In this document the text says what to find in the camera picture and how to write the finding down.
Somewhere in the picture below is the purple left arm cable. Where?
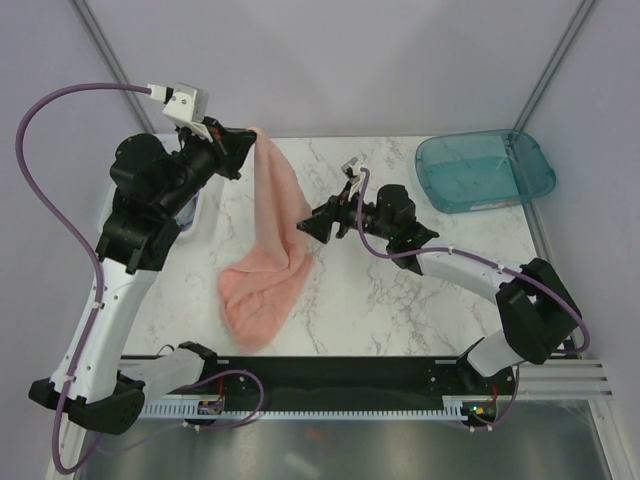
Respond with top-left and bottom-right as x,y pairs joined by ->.
16,82 -> 264,474

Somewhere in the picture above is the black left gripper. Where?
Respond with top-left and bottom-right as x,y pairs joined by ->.
158,116 -> 258,217

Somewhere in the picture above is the teal transparent plastic tray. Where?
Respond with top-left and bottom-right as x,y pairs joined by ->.
414,129 -> 556,214

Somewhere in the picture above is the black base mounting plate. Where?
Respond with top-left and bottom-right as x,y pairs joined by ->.
159,354 -> 519,419

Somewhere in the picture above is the corner frame post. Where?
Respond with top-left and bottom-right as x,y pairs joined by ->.
68,0 -> 156,133
512,0 -> 599,131

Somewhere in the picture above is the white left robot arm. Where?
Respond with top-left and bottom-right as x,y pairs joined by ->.
29,118 -> 257,435

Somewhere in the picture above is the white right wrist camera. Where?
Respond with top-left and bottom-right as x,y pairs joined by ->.
341,157 -> 365,199

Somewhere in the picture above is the white slotted cable duct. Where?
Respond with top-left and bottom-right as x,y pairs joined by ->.
139,395 -> 468,422

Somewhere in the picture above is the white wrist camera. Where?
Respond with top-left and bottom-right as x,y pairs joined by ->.
341,157 -> 365,199
147,83 -> 209,126

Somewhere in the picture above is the silver aluminium rail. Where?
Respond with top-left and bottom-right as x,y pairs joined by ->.
517,358 -> 613,401

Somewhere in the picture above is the left corner frame post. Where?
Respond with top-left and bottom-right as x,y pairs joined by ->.
68,0 -> 156,133

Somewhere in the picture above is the right corner frame post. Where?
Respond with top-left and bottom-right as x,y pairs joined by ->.
512,0 -> 599,131

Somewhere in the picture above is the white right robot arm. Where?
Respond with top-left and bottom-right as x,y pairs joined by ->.
297,184 -> 584,394

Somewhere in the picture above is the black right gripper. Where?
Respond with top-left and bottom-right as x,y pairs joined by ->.
297,181 -> 395,245

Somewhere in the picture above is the pink terry towel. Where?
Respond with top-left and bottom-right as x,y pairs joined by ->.
217,127 -> 314,353

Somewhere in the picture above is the white plastic basket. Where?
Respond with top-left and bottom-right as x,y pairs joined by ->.
159,130 -> 214,246

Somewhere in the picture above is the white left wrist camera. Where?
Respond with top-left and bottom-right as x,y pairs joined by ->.
147,83 -> 209,126

